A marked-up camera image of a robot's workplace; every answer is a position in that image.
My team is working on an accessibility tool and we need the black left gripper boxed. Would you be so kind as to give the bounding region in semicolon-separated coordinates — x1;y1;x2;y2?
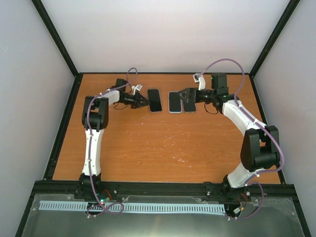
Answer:
120;92;151;109

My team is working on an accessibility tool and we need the blue phone black screen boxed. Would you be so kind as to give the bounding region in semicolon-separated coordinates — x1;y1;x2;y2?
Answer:
168;91;182;112

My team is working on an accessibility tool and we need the light blue phone case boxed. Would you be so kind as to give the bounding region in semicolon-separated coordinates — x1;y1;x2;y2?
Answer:
168;91;183;114

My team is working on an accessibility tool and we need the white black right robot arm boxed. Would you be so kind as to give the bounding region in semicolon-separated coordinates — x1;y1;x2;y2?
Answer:
176;73;283;200

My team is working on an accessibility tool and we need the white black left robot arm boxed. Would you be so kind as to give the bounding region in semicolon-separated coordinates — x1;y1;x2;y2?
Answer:
79;79;150;199

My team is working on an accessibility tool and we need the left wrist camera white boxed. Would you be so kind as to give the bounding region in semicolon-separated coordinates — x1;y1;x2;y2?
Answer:
131;84;143;95

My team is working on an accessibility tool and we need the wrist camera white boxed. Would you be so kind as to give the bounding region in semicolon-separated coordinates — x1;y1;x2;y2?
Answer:
131;84;143;95
193;73;206;90

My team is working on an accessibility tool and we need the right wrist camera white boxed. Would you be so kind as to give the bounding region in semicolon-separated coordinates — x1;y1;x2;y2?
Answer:
193;73;206;90

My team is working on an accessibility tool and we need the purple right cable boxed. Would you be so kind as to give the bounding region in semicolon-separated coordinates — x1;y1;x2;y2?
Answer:
197;58;284;220

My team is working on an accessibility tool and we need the light blue cable duct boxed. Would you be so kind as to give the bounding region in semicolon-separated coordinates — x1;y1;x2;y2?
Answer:
39;200;225;215

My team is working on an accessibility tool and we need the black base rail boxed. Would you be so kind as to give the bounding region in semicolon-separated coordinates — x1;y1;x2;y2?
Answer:
31;180;298;203

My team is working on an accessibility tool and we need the black aluminium frame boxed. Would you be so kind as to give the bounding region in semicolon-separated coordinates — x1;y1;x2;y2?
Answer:
16;0;299;237

